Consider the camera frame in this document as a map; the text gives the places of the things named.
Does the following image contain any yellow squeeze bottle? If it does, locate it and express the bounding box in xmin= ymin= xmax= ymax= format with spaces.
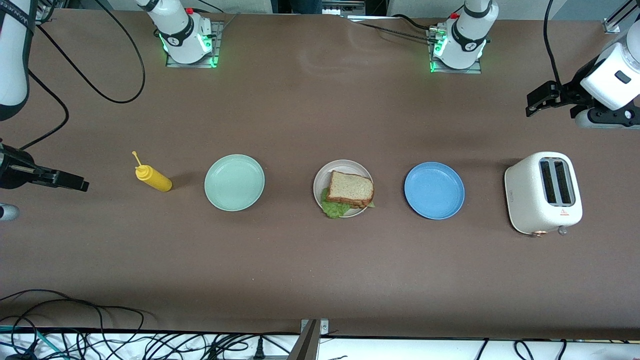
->
xmin=131 ymin=151 xmax=173 ymax=192

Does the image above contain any brown bread slice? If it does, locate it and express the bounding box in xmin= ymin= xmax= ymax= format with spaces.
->
xmin=327 ymin=170 xmax=375 ymax=206
xmin=326 ymin=199 xmax=374 ymax=210

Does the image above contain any green lettuce leaf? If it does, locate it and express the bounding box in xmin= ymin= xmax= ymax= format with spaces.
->
xmin=320 ymin=187 xmax=376 ymax=219

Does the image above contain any blue plate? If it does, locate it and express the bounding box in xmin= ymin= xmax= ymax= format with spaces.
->
xmin=404 ymin=161 xmax=466 ymax=220

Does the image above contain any mint green plate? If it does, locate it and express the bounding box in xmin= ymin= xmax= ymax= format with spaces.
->
xmin=204 ymin=154 xmax=266 ymax=212

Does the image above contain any beige plate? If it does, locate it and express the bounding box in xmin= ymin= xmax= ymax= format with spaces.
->
xmin=313 ymin=159 xmax=375 ymax=218

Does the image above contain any white toaster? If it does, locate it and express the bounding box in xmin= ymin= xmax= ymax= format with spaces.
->
xmin=504 ymin=151 xmax=584 ymax=237

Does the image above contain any white power strip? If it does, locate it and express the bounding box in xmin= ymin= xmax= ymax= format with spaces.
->
xmin=324 ymin=2 xmax=367 ymax=16

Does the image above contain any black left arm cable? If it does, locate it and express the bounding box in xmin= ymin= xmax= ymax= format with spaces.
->
xmin=543 ymin=0 xmax=563 ymax=86

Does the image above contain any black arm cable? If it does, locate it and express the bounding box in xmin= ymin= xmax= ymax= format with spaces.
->
xmin=35 ymin=0 xmax=147 ymax=105
xmin=543 ymin=0 xmax=563 ymax=86

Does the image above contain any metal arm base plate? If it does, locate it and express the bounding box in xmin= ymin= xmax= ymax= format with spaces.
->
xmin=428 ymin=26 xmax=483 ymax=75
xmin=165 ymin=20 xmax=222 ymax=69

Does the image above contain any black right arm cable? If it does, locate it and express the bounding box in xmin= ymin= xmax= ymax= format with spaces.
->
xmin=35 ymin=0 xmax=147 ymax=105

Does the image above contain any black braided cable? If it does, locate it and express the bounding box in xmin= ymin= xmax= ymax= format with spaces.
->
xmin=350 ymin=14 xmax=438 ymax=45

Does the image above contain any teal cable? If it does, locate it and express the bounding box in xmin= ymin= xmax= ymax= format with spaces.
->
xmin=0 ymin=325 xmax=68 ymax=360

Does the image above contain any aluminium profile post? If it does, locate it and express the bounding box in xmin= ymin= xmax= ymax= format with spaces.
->
xmin=287 ymin=319 xmax=330 ymax=360

